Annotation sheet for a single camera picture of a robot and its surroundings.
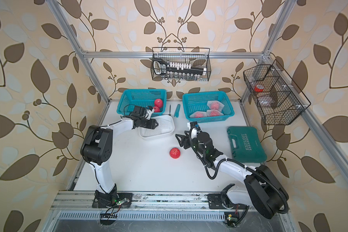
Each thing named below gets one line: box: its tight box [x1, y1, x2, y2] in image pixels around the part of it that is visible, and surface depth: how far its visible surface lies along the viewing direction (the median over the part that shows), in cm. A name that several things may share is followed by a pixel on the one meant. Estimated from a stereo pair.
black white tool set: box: [152, 58, 207, 79], surface depth 85 cm
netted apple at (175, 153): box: [169, 147, 181, 160], surface depth 88 cm
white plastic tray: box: [138, 115, 175, 141], surface depth 101 cm
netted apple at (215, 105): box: [206, 100, 225, 111], surface depth 111 cm
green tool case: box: [227, 126, 267, 164], surface depth 92 cm
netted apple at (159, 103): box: [154, 98, 164, 109], surface depth 114 cm
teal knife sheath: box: [174, 103, 181, 118], surface depth 118 cm
